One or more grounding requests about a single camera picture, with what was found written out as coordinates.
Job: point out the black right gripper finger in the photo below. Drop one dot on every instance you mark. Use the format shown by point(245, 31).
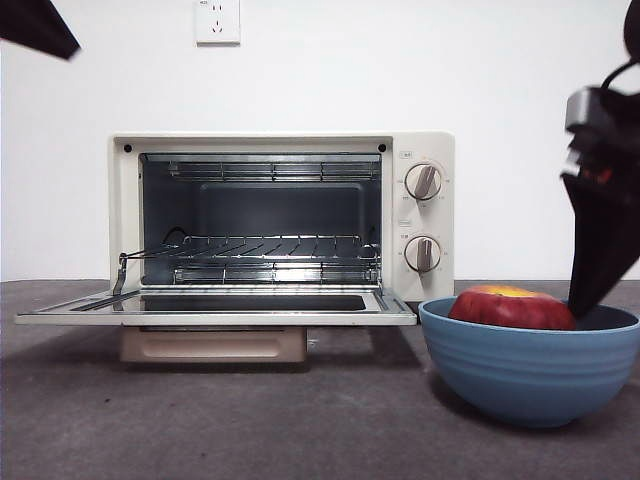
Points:
point(600, 250)

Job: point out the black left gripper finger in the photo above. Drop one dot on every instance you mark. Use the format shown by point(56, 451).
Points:
point(35, 25)

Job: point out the red apple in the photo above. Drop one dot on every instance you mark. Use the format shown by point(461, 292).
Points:
point(505, 310)

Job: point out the blue ribbed bowl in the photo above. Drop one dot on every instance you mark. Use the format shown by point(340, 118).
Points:
point(525, 375)

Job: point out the cream Toshiba toaster oven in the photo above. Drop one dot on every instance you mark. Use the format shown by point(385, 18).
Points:
point(440, 150)

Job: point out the cream timer knob, tan grip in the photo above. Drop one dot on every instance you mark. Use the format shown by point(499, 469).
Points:
point(423, 254)

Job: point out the cream temperature knob, tan grip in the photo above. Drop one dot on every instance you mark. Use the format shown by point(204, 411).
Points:
point(423, 181)

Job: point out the metal heater guard grille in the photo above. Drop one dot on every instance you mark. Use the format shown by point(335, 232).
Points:
point(275, 275)
point(272, 171)

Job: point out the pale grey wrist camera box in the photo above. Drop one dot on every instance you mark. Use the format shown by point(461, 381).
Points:
point(581, 107)

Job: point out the white wall socket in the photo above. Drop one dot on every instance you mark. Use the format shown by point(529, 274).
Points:
point(217, 22)

